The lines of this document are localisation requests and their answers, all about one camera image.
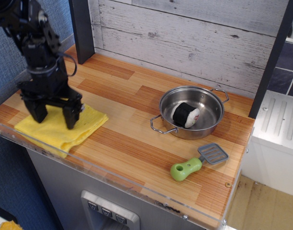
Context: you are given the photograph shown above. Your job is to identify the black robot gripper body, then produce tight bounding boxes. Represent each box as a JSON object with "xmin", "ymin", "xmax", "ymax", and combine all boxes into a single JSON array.
[{"xmin": 18, "ymin": 68, "xmax": 84, "ymax": 112}]

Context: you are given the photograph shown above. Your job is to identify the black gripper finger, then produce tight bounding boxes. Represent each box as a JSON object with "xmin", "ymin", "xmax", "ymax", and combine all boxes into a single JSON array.
[
  {"xmin": 63, "ymin": 106, "xmax": 81, "ymax": 129},
  {"xmin": 24, "ymin": 99, "xmax": 48, "ymax": 123}
]

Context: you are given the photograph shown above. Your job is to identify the yellow table cloth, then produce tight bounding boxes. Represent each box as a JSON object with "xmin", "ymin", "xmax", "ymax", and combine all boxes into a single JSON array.
[{"xmin": 14, "ymin": 104, "xmax": 109, "ymax": 158}]

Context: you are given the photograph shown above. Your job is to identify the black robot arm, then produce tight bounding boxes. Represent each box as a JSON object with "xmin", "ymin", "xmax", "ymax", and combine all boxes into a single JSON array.
[{"xmin": 0, "ymin": 0, "xmax": 83, "ymax": 129}]

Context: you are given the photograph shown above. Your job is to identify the clear acrylic table edge guard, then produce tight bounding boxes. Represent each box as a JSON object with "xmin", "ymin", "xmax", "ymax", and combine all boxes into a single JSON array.
[{"xmin": 0, "ymin": 114, "xmax": 254, "ymax": 230}]

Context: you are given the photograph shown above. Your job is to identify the silver dispenser button panel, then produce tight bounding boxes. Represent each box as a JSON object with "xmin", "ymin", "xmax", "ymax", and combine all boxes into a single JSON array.
[{"xmin": 80, "ymin": 190, "xmax": 140, "ymax": 230}]

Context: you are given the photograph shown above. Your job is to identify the plush sushi roll toy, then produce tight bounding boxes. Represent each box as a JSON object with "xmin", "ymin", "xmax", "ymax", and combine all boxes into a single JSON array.
[{"xmin": 170, "ymin": 103, "xmax": 200, "ymax": 128}]

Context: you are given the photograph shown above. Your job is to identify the yellow object bottom left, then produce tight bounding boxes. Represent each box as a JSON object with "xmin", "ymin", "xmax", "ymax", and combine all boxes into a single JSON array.
[{"xmin": 0, "ymin": 221, "xmax": 23, "ymax": 230}]

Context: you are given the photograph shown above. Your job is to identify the stainless steel pot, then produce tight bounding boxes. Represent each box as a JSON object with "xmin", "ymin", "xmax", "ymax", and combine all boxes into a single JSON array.
[{"xmin": 150, "ymin": 86, "xmax": 229, "ymax": 139}]

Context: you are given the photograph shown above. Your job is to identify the green grey toy spatula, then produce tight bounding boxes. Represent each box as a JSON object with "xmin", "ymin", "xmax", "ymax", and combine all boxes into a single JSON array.
[{"xmin": 170, "ymin": 143, "xmax": 229, "ymax": 181}]

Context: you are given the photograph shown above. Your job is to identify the white grooved side counter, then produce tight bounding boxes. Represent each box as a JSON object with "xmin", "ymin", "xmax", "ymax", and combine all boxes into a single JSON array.
[{"xmin": 241, "ymin": 91, "xmax": 293, "ymax": 195}]

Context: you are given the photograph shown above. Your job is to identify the dark grey left post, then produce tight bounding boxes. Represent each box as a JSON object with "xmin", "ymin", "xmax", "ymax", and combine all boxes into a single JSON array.
[{"xmin": 68, "ymin": 0, "xmax": 95, "ymax": 64}]

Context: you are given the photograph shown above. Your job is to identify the dark grey post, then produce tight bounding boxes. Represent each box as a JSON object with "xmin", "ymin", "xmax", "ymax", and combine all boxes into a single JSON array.
[
  {"xmin": 248, "ymin": 0, "xmax": 293, "ymax": 119},
  {"xmin": 68, "ymin": 0, "xmax": 95, "ymax": 64}
]

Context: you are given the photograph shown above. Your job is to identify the dark grey right post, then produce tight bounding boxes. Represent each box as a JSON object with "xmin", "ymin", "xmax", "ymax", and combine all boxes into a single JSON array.
[{"xmin": 248, "ymin": 0, "xmax": 293, "ymax": 119}]

